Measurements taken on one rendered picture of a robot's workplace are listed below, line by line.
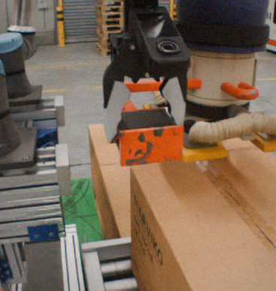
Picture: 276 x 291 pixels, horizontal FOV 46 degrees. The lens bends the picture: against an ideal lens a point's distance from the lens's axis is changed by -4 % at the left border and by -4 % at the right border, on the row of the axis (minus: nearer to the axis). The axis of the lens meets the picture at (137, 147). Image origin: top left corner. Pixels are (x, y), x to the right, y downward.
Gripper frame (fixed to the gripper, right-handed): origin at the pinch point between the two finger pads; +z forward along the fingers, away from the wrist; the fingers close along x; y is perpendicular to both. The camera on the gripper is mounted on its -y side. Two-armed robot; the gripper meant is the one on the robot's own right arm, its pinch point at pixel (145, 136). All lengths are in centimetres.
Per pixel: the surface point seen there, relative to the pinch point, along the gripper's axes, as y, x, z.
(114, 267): 40, 0, 66
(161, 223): 11.0, -6.4, 25.4
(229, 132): 10.5, -19.5, 5.8
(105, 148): 134, -11, 66
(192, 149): 15.0, -14.0, 10.8
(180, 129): -4.1, -3.6, -2.3
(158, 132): -4.1, -0.7, -2.2
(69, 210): 153, 14, 120
